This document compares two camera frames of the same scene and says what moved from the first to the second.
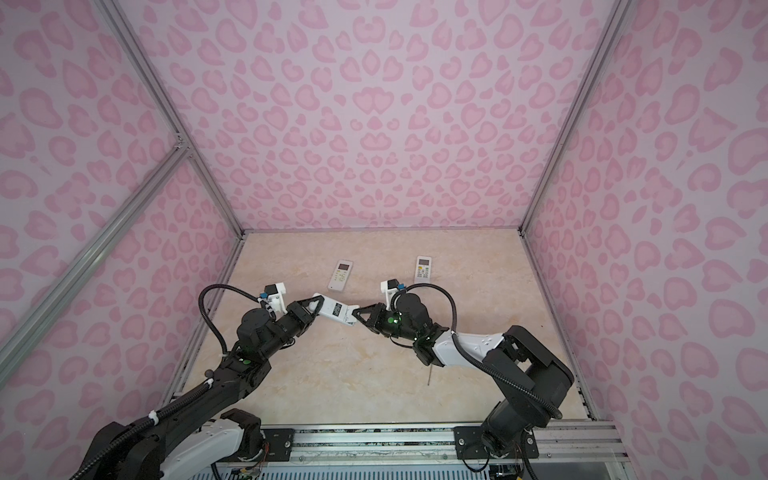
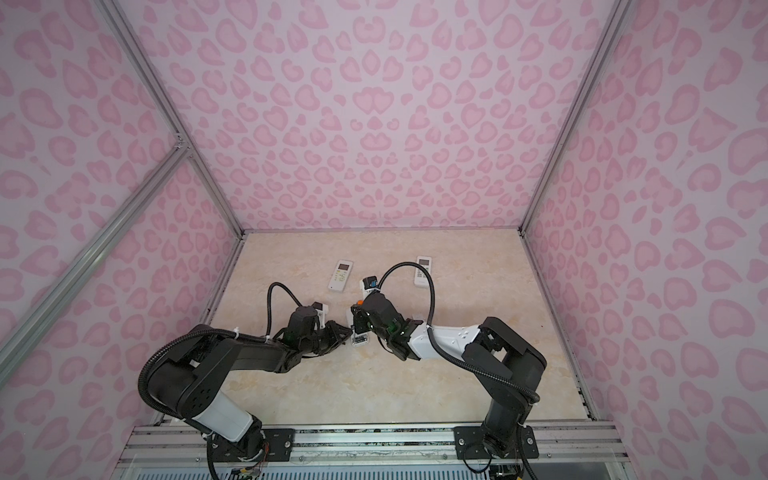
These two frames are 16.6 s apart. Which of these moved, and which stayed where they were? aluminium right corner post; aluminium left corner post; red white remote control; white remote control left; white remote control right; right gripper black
Moved: right gripper black; red white remote control
Stayed: aluminium left corner post; white remote control left; white remote control right; aluminium right corner post
